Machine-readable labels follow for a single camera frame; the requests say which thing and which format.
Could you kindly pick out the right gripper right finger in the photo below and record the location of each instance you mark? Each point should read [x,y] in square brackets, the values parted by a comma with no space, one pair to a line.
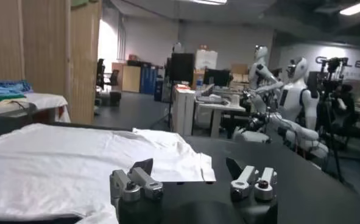
[243,179]

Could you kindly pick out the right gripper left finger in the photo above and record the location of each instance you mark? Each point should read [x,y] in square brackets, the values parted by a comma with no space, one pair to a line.
[131,188]

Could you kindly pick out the white t-shirt with red print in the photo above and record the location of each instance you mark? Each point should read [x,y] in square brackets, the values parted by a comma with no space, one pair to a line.
[61,167]

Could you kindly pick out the white humanoid robot raised arm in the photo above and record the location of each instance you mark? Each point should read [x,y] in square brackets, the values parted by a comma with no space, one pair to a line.
[260,73]

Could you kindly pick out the white standing desk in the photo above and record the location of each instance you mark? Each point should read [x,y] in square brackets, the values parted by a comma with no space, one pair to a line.
[216,121]

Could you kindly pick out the tall white cardboard box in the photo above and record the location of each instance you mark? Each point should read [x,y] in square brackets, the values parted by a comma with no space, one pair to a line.
[182,112]

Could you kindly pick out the black waste bin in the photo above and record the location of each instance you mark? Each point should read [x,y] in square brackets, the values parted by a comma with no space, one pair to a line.
[115,99]

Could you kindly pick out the white humanoid robot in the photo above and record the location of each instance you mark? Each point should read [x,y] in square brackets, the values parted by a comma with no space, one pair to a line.
[292,97]

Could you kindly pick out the black computer monitor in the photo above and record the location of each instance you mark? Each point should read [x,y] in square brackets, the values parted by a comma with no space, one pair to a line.
[216,77]

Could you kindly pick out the beige wooden cabinet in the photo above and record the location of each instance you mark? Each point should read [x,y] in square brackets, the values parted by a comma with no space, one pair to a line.
[131,79]

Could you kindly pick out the blue cabinet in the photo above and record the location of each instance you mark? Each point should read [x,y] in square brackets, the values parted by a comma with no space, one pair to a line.
[148,79]

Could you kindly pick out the brown cardboard box stack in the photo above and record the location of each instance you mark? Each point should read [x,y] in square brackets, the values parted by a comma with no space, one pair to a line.
[239,68]

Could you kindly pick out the black office chair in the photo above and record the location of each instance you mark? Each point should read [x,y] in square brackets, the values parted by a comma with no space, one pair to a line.
[100,73]

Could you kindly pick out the white draped cloth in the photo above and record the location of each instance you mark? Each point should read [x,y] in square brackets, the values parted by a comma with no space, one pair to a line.
[45,100]

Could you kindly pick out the white printed carton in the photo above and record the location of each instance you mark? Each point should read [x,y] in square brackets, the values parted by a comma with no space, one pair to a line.
[206,59]

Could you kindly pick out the black panel on tripod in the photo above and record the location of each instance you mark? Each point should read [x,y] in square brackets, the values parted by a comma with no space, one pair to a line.
[182,68]

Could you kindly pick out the white side table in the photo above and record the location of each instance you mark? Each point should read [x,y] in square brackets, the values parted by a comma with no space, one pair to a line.
[6,108]

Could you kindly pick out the blue striped garment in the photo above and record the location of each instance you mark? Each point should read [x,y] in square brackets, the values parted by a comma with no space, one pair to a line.
[15,85]

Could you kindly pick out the light blue garment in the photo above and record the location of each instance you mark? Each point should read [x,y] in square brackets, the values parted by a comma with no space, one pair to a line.
[0,91]

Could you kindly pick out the bamboo folding screen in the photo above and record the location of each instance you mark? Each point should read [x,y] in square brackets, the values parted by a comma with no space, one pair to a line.
[45,45]

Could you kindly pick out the ceiling light strip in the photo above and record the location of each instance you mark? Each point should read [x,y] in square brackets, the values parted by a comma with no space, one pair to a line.
[210,1]
[357,7]

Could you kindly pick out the black camera rig stand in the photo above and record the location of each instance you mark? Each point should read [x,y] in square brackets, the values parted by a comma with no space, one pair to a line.
[332,65]

